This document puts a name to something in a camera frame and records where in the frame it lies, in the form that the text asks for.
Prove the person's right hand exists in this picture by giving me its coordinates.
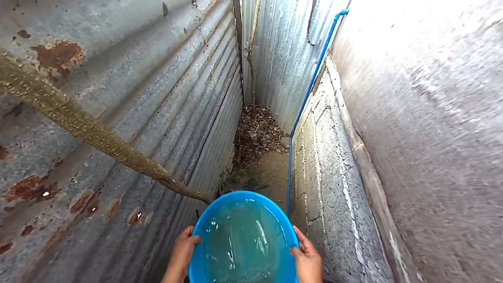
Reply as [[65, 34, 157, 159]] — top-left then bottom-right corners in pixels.
[[289, 226, 324, 280]]

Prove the person's left hand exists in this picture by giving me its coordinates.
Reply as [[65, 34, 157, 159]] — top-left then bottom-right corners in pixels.
[[167, 226, 202, 273]]

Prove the blue round plastic basin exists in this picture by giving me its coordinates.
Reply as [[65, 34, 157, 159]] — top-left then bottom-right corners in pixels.
[[189, 191, 299, 283]]

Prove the person's left forearm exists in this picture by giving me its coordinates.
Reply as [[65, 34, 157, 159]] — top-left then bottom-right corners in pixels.
[[161, 266, 188, 283]]

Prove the green grass plant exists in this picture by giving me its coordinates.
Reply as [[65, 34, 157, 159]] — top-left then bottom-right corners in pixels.
[[220, 167, 260, 193]]

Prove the long grey wooden beam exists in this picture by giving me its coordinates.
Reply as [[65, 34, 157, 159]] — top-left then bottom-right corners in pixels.
[[326, 54, 427, 283]]

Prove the thick rough brown branch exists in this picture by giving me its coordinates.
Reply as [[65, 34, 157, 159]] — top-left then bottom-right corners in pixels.
[[0, 50, 215, 205]]

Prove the pile of dry leaves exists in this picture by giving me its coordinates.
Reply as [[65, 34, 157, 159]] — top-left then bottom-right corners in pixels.
[[234, 104, 290, 167]]

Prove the blue plastic pipe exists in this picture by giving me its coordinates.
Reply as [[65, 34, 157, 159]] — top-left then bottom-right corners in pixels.
[[287, 9, 350, 217]]

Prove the thin crooked wooden pole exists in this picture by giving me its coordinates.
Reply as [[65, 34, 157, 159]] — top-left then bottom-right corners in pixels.
[[247, 0, 261, 107]]

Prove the dark hanging wire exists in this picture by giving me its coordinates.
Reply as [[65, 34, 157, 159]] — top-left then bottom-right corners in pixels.
[[307, 0, 321, 46]]

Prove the dark narrow wooden post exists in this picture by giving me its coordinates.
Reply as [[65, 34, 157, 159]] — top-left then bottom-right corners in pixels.
[[233, 0, 245, 106]]

